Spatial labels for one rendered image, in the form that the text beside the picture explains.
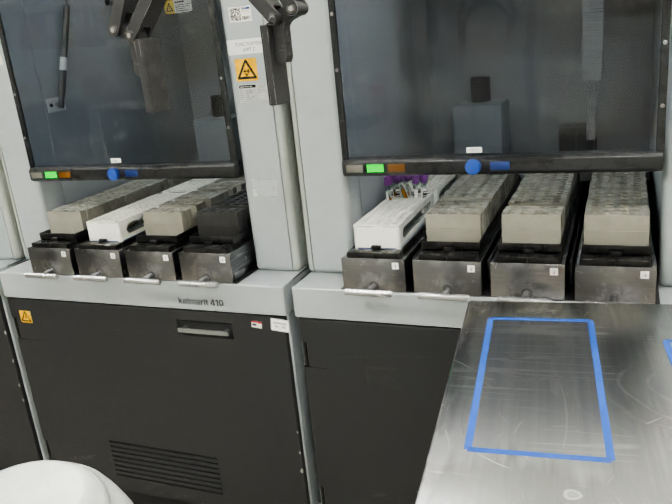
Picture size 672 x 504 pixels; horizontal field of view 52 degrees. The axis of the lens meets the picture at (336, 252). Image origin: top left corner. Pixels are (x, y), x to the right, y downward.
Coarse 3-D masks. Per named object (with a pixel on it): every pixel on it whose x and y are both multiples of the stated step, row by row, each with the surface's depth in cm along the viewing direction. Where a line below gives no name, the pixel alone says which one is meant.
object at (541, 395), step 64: (512, 320) 101; (576, 320) 99; (640, 320) 97; (448, 384) 85; (512, 384) 84; (576, 384) 82; (640, 384) 81; (448, 448) 72; (512, 448) 71; (576, 448) 70; (640, 448) 69
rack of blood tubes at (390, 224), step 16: (432, 192) 164; (384, 208) 154; (400, 208) 152; (416, 208) 151; (368, 224) 142; (384, 224) 143; (400, 224) 140; (416, 224) 152; (368, 240) 142; (384, 240) 141; (400, 240) 141
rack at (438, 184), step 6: (432, 180) 178; (438, 180) 176; (444, 180) 175; (450, 180) 180; (456, 180) 191; (420, 186) 172; (432, 186) 171; (438, 186) 170; (444, 186) 174; (450, 186) 185; (438, 192) 169; (444, 192) 185; (438, 198) 169
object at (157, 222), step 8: (144, 216) 167; (152, 216) 166; (160, 216) 165; (168, 216) 164; (176, 216) 163; (184, 216) 164; (144, 224) 168; (152, 224) 167; (160, 224) 166; (168, 224) 165; (176, 224) 164; (184, 224) 164; (152, 232) 167; (160, 232) 166; (168, 232) 166; (176, 232) 165
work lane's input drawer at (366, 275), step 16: (416, 240) 149; (352, 256) 141; (368, 256) 140; (384, 256) 139; (400, 256) 138; (352, 272) 142; (368, 272) 140; (384, 272) 139; (400, 272) 138; (352, 288) 143; (368, 288) 138; (384, 288) 140; (400, 288) 139
